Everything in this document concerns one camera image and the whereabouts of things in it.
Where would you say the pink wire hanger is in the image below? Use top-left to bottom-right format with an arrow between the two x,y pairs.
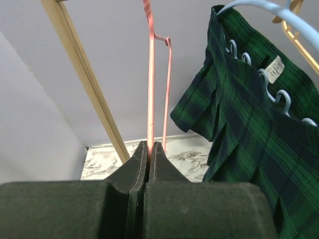
143,0 -> 172,154

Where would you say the light blue wavy hanger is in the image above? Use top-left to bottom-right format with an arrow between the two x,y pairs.
217,0 -> 319,117

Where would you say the green plaid skirt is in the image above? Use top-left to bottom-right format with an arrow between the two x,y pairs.
170,5 -> 319,239

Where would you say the wooden clothes rack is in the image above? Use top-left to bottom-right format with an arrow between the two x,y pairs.
41,0 -> 130,163

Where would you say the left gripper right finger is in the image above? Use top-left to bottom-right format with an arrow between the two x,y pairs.
143,142 -> 277,239

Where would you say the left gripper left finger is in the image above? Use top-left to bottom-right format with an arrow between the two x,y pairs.
0,141 -> 147,239

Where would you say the empty wooden hanger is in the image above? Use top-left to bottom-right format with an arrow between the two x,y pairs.
272,0 -> 319,75

